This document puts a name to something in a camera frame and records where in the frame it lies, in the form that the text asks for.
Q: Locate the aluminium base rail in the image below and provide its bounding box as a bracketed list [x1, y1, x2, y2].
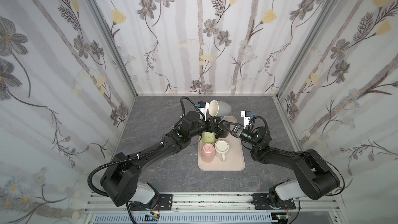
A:
[83, 191, 340, 224]

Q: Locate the white cream mug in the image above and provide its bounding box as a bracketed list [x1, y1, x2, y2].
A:
[214, 140, 230, 162]

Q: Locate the beige rectangular tray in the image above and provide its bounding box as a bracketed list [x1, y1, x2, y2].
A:
[198, 134, 245, 171]

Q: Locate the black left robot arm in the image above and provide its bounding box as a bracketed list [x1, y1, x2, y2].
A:
[87, 96, 216, 214]

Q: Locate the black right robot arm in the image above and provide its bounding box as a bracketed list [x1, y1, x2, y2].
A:
[218, 116, 343, 208]

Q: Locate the black mug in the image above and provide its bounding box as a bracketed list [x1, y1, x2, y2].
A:
[216, 120, 231, 139]

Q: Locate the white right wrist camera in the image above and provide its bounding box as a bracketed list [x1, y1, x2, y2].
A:
[241, 111, 255, 130]

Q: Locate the grey mug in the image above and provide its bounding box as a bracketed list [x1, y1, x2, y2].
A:
[208, 100, 232, 117]

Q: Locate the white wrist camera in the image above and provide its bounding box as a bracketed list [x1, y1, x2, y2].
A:
[197, 101, 209, 121]
[241, 111, 255, 130]

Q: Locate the pink mug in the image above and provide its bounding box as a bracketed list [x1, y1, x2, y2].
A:
[201, 143, 215, 163]

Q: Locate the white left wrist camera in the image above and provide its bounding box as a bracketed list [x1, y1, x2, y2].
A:
[197, 101, 209, 121]

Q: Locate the light green mug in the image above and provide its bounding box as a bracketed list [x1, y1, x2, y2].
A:
[202, 132, 216, 144]

